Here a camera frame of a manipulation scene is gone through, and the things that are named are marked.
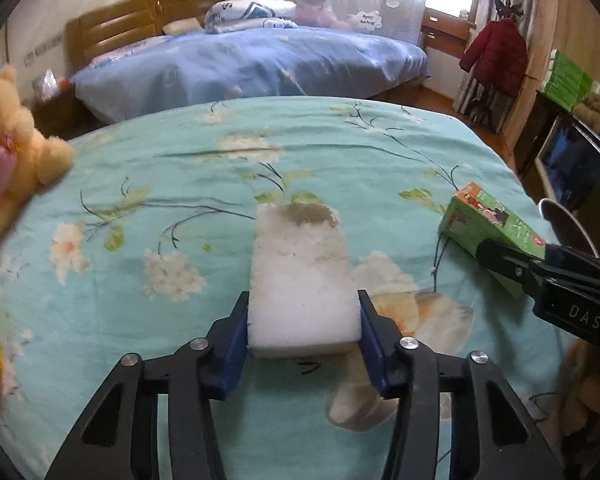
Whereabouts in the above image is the blue bed quilt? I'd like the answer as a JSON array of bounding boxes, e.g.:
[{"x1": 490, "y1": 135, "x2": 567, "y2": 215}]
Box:
[{"x1": 71, "y1": 27, "x2": 429, "y2": 124}]

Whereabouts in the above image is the red padded jacket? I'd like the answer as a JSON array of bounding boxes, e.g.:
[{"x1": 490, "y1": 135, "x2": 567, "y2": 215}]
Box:
[{"x1": 460, "y1": 18, "x2": 528, "y2": 98}]

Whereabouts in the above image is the blue white pillow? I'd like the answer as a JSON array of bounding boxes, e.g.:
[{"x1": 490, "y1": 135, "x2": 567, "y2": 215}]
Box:
[{"x1": 204, "y1": 0, "x2": 298, "y2": 34}]

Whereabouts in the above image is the green carton box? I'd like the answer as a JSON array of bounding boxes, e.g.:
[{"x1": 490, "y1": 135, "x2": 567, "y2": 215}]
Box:
[{"x1": 438, "y1": 181, "x2": 548, "y2": 299}]

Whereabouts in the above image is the wooden nightstand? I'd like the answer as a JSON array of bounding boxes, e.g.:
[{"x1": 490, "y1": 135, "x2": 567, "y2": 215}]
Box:
[{"x1": 32, "y1": 87, "x2": 105, "y2": 140}]

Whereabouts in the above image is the teal floral bed sheet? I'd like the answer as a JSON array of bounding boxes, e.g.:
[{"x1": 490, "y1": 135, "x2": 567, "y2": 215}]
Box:
[{"x1": 0, "y1": 98, "x2": 570, "y2": 479}]

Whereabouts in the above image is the stack of green boxes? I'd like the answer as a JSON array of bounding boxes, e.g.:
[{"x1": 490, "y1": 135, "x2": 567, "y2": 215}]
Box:
[{"x1": 539, "y1": 49, "x2": 594, "y2": 112}]

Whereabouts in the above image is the beige teddy bear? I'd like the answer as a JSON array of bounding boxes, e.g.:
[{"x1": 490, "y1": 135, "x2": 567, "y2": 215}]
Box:
[{"x1": 0, "y1": 64, "x2": 74, "y2": 238}]

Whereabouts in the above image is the black round trash bin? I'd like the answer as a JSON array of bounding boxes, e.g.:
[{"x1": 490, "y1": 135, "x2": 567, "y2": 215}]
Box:
[{"x1": 538, "y1": 197, "x2": 600, "y2": 258}]

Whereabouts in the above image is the white sponge block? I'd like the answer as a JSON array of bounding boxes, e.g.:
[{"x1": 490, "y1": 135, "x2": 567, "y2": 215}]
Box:
[{"x1": 247, "y1": 203, "x2": 361, "y2": 359}]

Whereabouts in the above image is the wooden window desk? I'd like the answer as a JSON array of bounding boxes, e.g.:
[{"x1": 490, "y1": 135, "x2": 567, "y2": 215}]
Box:
[{"x1": 420, "y1": 8, "x2": 474, "y2": 58}]

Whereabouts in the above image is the wooden wardrobe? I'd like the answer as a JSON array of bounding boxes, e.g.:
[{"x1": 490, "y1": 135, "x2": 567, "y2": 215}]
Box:
[{"x1": 504, "y1": 0, "x2": 600, "y2": 148}]

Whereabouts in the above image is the black glass tv cabinet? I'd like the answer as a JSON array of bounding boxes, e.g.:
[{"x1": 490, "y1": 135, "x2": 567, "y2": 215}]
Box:
[{"x1": 514, "y1": 92, "x2": 600, "y2": 254}]

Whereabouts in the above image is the wooden bed headboard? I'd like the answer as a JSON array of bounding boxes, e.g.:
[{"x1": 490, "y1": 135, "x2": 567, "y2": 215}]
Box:
[{"x1": 64, "y1": 0, "x2": 219, "y2": 72}]

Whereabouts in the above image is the grey bed guard rail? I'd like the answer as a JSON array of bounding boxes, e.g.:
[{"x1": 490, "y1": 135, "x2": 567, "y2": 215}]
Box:
[{"x1": 288, "y1": 0, "x2": 426, "y2": 44}]

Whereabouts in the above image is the person's right hand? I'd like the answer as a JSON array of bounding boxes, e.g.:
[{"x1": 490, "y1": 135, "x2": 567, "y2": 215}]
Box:
[{"x1": 558, "y1": 339, "x2": 600, "y2": 437}]

